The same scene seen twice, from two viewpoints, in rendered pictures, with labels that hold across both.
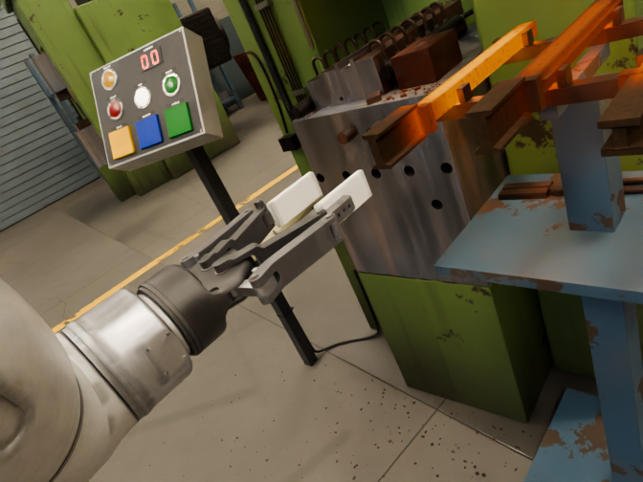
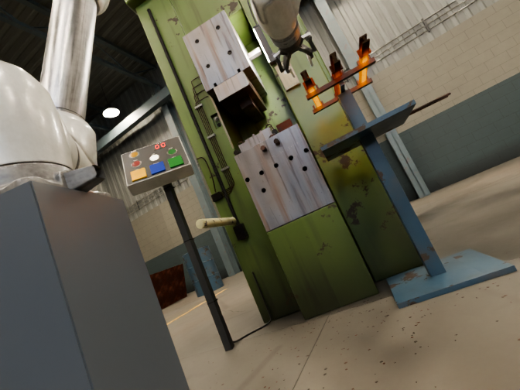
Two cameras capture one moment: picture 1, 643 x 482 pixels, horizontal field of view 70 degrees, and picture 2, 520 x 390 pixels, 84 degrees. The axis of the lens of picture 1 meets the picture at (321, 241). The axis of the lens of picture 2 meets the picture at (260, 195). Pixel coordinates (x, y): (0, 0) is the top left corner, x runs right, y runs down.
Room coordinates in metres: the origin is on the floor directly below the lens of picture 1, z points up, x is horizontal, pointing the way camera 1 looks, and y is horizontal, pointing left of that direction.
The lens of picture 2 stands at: (-0.12, 0.85, 0.41)
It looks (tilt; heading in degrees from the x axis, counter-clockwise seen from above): 9 degrees up; 322
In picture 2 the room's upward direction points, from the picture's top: 24 degrees counter-clockwise
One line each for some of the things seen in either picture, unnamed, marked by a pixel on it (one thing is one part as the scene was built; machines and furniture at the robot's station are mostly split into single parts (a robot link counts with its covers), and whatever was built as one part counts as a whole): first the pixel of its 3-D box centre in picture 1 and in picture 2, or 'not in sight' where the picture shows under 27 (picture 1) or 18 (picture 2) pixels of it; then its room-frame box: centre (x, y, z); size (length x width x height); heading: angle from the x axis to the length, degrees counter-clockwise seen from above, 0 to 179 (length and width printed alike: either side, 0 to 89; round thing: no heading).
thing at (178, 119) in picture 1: (179, 120); (176, 162); (1.25, 0.20, 1.01); 0.07 x 0.05 x 0.07; 64
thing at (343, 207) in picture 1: (340, 215); not in sight; (0.39, -0.03, 0.96); 0.05 x 0.03 x 0.01; 125
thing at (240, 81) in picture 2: not in sight; (242, 100); (1.16, -0.35, 1.32); 0.42 x 0.20 x 0.10; 129
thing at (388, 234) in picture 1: (440, 145); (290, 183); (1.12, -0.39, 0.69); 0.56 x 0.38 x 0.45; 129
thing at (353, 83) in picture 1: (389, 51); (265, 148); (1.16, -0.35, 0.96); 0.42 x 0.20 x 0.09; 129
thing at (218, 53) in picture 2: not in sight; (233, 64); (1.13, -0.37, 1.56); 0.42 x 0.39 x 0.40; 129
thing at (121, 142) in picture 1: (122, 142); (138, 175); (1.34, 0.38, 1.01); 0.07 x 0.05 x 0.07; 64
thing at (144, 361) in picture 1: (134, 348); (284, 29); (0.32, 0.17, 0.96); 0.09 x 0.06 x 0.09; 35
